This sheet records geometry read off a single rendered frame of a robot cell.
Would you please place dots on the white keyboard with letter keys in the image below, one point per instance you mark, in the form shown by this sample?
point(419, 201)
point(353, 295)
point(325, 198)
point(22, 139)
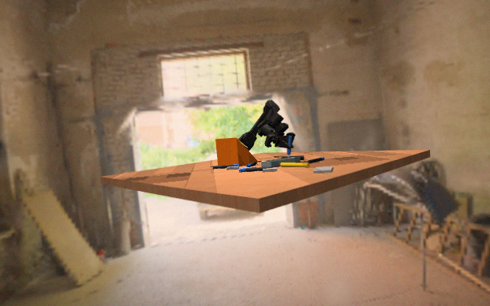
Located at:
point(277, 162)

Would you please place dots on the yellow rod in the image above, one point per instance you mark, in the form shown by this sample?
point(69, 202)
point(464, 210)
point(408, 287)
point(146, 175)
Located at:
point(285, 164)

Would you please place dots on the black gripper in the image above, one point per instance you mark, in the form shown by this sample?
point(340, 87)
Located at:
point(280, 140)

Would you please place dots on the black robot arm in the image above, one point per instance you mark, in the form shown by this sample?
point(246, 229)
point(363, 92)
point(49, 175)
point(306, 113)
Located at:
point(269, 119)

